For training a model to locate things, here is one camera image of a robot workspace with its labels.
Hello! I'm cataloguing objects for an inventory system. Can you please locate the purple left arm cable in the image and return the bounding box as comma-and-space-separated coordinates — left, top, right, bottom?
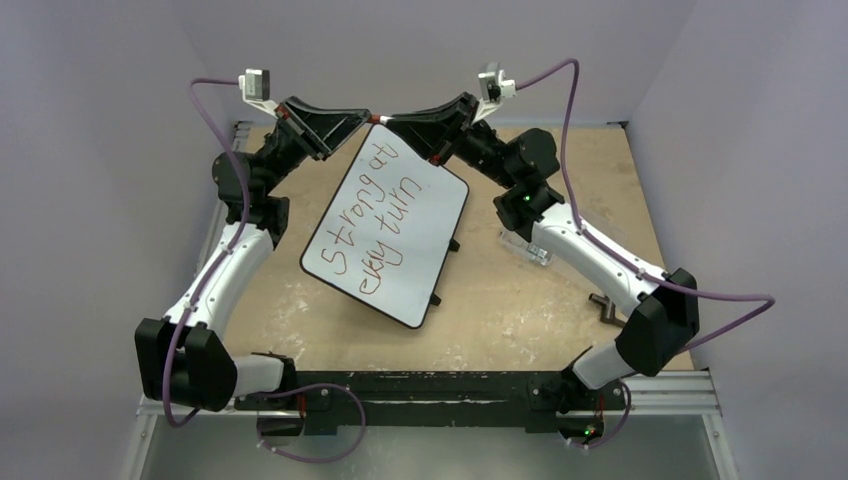
161, 78, 367, 464

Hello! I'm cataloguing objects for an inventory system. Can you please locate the aluminium extrusion rail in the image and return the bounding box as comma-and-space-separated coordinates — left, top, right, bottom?
135, 369, 720, 417

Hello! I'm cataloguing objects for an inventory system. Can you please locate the black metal clamp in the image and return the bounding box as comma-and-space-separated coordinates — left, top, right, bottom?
588, 293, 626, 328

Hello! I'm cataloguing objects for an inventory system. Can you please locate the clear plastic screw box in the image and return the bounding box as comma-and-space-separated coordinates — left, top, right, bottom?
499, 229, 553, 267

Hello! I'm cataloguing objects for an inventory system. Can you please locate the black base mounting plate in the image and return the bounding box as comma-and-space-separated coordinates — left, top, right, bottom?
235, 371, 627, 437

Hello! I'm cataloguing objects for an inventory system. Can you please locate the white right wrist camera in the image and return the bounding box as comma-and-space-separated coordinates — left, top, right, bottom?
473, 62, 517, 123

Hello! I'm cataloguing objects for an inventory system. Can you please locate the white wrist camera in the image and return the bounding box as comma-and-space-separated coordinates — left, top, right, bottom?
473, 62, 517, 123
238, 69, 278, 116

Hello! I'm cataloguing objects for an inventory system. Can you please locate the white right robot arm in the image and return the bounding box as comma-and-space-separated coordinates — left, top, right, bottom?
378, 93, 700, 407

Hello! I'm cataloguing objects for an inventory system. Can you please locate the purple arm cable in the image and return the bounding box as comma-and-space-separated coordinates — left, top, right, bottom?
513, 58, 776, 450
161, 78, 367, 464

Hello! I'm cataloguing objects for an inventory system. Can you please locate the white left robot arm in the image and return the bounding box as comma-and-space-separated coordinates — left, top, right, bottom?
134, 97, 372, 411

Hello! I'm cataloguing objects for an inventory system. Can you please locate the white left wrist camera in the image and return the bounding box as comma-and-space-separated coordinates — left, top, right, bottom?
238, 69, 278, 116

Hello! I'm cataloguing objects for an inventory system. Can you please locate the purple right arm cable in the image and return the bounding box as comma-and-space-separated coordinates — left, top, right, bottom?
513, 58, 776, 450

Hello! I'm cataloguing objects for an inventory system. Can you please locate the white whiteboard black frame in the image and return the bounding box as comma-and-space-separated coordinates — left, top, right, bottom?
300, 125, 469, 329

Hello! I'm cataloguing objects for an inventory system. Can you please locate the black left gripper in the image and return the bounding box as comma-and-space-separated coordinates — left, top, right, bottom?
262, 100, 377, 198

